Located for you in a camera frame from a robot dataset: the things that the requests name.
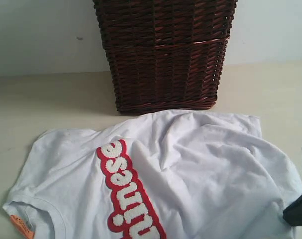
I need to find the white t-shirt with red lettering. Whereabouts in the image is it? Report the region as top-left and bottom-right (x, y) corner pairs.
(3, 110), (302, 239)

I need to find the dark brown wicker basket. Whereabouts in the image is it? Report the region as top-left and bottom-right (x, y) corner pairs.
(94, 0), (237, 114)

